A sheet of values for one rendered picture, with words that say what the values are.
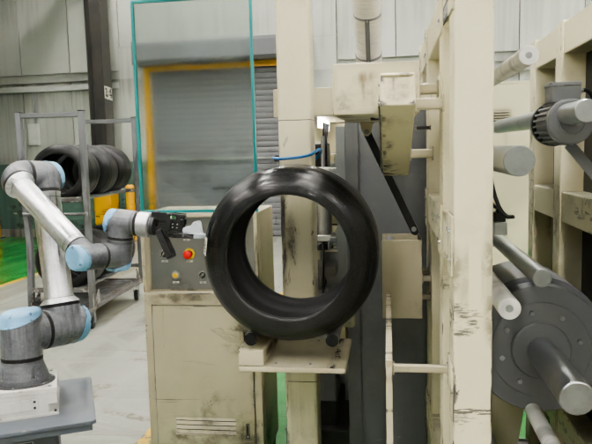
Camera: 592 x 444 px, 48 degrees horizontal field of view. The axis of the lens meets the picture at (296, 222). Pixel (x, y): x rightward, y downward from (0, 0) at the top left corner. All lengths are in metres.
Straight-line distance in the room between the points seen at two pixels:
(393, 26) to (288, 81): 9.22
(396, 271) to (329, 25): 9.56
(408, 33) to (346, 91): 9.81
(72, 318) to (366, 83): 1.50
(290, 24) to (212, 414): 1.79
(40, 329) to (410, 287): 1.39
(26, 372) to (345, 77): 1.59
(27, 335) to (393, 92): 1.61
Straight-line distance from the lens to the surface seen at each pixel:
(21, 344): 2.67
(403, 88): 1.83
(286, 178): 2.16
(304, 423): 2.78
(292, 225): 2.58
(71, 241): 2.40
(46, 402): 2.66
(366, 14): 2.95
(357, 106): 1.92
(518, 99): 5.85
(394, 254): 2.50
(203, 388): 3.21
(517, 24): 11.82
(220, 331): 3.10
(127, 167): 6.92
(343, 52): 11.75
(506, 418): 2.98
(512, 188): 5.85
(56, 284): 2.77
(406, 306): 2.54
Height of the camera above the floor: 1.54
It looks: 6 degrees down
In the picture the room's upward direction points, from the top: 1 degrees counter-clockwise
